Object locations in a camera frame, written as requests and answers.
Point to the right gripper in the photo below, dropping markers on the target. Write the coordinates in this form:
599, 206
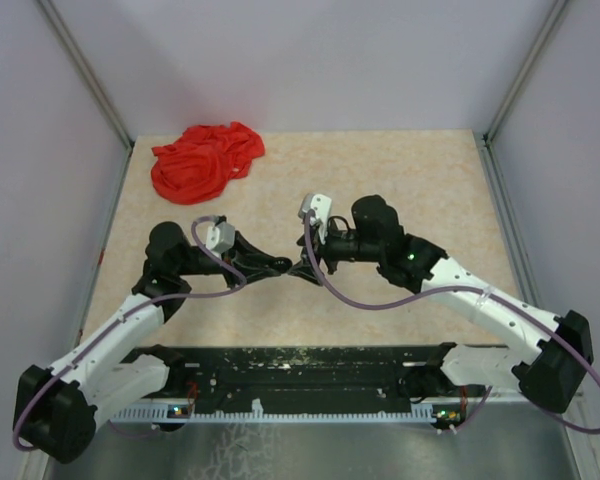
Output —
306, 269

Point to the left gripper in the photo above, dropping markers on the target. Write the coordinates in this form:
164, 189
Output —
253, 264

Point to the black earbud case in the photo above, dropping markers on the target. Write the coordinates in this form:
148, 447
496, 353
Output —
282, 265

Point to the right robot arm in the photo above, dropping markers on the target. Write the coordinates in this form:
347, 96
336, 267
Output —
542, 355

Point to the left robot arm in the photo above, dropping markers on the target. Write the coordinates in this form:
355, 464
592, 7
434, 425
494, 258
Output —
61, 407

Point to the red cloth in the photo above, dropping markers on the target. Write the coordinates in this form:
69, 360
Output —
198, 166

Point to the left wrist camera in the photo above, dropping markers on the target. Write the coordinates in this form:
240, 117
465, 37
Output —
220, 238

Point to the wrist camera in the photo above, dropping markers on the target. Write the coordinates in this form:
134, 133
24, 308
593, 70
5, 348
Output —
220, 238
321, 206

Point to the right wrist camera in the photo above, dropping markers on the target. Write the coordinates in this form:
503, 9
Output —
321, 206

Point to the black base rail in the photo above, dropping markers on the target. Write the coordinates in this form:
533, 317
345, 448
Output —
309, 380

